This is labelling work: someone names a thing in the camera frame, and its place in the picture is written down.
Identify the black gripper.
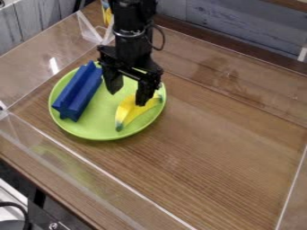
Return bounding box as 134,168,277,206
97,45,164,106

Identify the green round plate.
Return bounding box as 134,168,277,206
47,65,166,140

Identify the yellow labelled tin can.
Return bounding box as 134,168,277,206
100,0,112,26

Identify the clear acrylic tray wall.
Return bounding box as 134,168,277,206
0,109,196,230

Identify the blue star-shaped block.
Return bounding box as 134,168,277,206
51,60,102,122

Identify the clear acrylic corner bracket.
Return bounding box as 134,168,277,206
76,11,114,46

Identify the yellow toy banana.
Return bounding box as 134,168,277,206
114,93,162,132

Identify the black cable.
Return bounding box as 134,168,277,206
0,200,31,230

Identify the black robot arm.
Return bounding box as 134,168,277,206
97,0,164,106

